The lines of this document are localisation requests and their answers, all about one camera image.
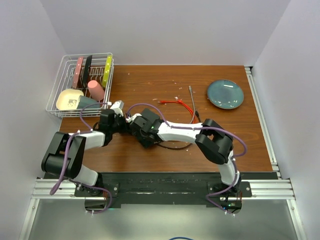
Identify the white wire dish rack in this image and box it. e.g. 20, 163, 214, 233
45, 52, 114, 118

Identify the black ethernet cable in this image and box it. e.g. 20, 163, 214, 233
149, 110, 201, 151

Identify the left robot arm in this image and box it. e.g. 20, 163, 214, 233
41, 109, 129, 196

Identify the black network switch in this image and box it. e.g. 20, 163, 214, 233
139, 108, 162, 148

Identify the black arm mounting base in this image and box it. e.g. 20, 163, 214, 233
42, 171, 279, 209

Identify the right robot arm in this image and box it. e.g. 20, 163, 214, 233
126, 114, 241, 197

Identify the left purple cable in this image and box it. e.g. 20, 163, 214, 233
49, 101, 112, 214

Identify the dark teal cup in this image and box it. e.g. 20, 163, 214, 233
76, 95, 101, 110

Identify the pink plate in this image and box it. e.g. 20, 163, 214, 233
71, 56, 84, 89

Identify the yellow-green plate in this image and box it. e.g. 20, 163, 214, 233
101, 55, 113, 88

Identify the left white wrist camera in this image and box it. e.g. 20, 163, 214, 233
110, 100, 124, 117

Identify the black plate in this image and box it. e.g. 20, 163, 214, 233
81, 55, 93, 88

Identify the red ethernet cable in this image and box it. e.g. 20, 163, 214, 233
157, 98, 197, 121

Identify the cream square bowl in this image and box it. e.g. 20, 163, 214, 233
55, 88, 84, 111

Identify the pink cup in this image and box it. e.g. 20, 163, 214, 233
87, 80, 105, 101

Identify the teal ceramic plate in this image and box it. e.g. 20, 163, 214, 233
206, 79, 245, 110

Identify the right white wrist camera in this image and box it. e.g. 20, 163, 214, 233
125, 113, 142, 123

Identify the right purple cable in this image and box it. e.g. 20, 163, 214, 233
126, 102, 249, 214

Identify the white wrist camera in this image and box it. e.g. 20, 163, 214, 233
125, 113, 142, 123
110, 100, 124, 117

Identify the grey ethernet cable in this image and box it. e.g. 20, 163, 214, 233
187, 85, 198, 123

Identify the purple cable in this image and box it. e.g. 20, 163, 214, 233
126, 102, 249, 214
49, 101, 112, 214

